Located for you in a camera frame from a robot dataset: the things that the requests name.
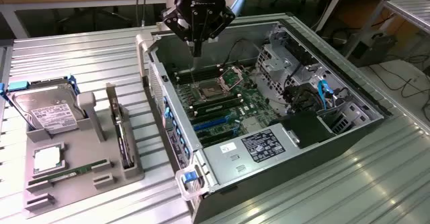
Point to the black fan shroud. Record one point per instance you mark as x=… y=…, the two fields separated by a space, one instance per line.
x=307 y=128

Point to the grey parts rack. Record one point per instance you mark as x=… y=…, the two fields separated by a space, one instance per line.
x=80 y=183

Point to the blue case latch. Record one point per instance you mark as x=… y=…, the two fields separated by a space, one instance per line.
x=188 y=177

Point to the black box on floor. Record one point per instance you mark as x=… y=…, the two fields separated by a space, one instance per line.
x=373 y=50

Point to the black expansion slot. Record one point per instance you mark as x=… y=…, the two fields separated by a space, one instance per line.
x=215 y=136

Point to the blue disk caddy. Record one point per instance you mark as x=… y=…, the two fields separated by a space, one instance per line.
x=16 y=86

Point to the green motherboard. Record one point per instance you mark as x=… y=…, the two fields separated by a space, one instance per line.
x=242 y=103

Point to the metal socket cover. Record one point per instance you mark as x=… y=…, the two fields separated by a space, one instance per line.
x=232 y=76

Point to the silver chipset heatsink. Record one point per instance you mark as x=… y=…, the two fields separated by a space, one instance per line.
x=252 y=126

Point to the blue expansion slot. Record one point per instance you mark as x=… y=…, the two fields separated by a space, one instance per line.
x=210 y=125

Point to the open black PC case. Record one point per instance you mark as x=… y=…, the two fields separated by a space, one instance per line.
x=335 y=143

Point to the aluminium slat frame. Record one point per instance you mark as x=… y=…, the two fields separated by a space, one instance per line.
x=407 y=11

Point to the green RAM stick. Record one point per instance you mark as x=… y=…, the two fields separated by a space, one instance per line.
x=72 y=171

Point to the metal drive cage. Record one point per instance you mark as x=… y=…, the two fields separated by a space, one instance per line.
x=278 y=65

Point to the black graphics card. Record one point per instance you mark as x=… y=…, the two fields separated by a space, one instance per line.
x=120 y=131

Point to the metal disk bay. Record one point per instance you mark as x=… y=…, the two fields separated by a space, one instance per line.
x=349 y=115

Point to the black RAM stick pair installed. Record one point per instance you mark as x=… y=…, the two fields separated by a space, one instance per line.
x=216 y=107

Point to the silver hard disk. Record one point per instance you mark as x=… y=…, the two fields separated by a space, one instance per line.
x=47 y=110

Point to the CPU socket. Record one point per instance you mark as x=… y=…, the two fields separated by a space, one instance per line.
x=210 y=91

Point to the CPU with silver lid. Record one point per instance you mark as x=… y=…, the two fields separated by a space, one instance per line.
x=48 y=159

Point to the grey power supply unit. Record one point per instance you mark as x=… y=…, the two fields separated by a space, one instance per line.
x=248 y=151

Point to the black RAM slots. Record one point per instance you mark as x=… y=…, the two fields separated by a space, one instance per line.
x=198 y=74

